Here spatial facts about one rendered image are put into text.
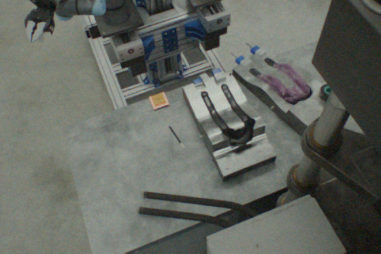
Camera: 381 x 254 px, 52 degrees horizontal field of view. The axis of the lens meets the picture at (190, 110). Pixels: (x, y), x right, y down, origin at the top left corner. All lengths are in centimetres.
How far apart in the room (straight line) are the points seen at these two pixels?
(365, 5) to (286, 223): 57
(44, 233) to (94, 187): 96
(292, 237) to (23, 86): 274
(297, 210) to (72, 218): 189
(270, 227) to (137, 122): 110
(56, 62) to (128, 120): 159
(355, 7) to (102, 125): 152
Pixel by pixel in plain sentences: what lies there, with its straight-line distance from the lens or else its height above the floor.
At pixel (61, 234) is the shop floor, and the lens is 270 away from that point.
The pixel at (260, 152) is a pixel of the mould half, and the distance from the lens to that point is 180.
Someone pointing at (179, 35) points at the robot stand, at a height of 83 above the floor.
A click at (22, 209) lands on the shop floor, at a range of 286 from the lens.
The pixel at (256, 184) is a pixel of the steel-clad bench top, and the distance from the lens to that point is 179.
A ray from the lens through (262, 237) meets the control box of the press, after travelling 102.
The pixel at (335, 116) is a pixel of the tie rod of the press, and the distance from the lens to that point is 95.
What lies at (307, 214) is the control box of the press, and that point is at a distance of 105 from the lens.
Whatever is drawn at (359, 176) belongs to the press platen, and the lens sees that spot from 106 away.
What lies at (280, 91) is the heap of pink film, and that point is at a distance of 194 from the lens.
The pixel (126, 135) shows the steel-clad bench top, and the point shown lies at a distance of 194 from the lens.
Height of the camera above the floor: 244
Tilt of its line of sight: 56 degrees down
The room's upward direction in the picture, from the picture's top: 5 degrees counter-clockwise
